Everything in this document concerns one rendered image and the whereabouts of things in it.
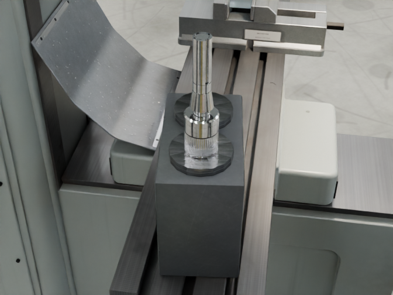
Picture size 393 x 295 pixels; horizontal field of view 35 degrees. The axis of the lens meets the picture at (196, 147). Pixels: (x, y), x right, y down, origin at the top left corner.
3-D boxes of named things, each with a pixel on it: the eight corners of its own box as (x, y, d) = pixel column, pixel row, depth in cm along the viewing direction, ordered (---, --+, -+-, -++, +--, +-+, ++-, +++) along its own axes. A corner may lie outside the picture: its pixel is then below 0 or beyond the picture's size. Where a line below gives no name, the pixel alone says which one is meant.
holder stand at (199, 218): (237, 181, 111) (242, 86, 98) (238, 278, 93) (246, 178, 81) (169, 179, 111) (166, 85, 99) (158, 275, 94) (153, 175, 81)
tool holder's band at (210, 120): (226, 122, 82) (226, 115, 81) (195, 133, 80) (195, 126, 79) (206, 104, 85) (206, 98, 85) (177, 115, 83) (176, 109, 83)
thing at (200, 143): (224, 151, 85) (226, 122, 82) (195, 163, 83) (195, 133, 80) (206, 134, 88) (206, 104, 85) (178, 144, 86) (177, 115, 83)
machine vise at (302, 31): (324, 27, 157) (330, -14, 150) (323, 57, 145) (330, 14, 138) (188, 17, 161) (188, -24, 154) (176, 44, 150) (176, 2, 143)
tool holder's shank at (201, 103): (218, 114, 82) (220, 38, 75) (197, 122, 80) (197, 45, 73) (204, 102, 84) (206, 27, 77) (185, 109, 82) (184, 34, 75)
